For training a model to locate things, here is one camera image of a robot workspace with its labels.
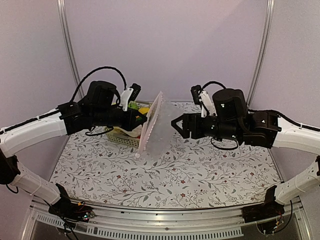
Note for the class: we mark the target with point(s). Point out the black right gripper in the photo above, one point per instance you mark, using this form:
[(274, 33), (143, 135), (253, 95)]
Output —
[(188, 118)]

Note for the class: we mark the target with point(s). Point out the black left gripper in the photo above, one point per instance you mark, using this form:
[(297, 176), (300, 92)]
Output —
[(130, 123)]

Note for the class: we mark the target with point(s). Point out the toy napa cabbage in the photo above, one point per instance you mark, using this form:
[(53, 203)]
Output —
[(136, 132)]

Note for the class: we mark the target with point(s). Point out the clear zip top bag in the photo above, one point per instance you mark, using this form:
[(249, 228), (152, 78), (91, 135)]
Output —
[(157, 132)]

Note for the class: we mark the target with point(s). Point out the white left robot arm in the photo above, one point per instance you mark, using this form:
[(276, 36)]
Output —
[(103, 106)]

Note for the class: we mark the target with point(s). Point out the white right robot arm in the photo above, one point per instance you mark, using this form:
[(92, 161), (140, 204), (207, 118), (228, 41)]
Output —
[(225, 116)]

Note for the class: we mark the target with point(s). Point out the yellow toy lemon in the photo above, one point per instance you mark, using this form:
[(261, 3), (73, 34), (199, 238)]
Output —
[(144, 110)]

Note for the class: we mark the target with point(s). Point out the green toy apple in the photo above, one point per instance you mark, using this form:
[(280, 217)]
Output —
[(133, 105)]

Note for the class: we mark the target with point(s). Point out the pale green plastic basket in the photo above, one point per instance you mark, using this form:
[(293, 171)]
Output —
[(123, 138)]

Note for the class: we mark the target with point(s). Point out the floral patterned table mat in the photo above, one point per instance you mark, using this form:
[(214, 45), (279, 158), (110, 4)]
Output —
[(188, 174)]

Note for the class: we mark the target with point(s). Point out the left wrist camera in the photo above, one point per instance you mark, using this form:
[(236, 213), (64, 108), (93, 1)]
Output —
[(128, 95)]

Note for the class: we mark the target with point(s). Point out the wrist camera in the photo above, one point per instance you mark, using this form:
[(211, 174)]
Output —
[(128, 95), (202, 99)]

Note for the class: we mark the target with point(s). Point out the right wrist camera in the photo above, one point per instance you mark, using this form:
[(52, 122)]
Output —
[(202, 99)]

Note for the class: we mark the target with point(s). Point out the front aluminium rail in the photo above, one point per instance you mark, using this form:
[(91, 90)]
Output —
[(116, 222)]

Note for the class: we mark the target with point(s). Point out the left aluminium frame post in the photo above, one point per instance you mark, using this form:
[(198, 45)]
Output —
[(62, 13)]

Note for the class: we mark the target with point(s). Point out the aluminium frame post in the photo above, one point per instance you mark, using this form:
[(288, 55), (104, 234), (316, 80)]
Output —
[(262, 51), (62, 13)]

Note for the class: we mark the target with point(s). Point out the right aluminium frame post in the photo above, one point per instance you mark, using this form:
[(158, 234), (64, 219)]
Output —
[(262, 51)]

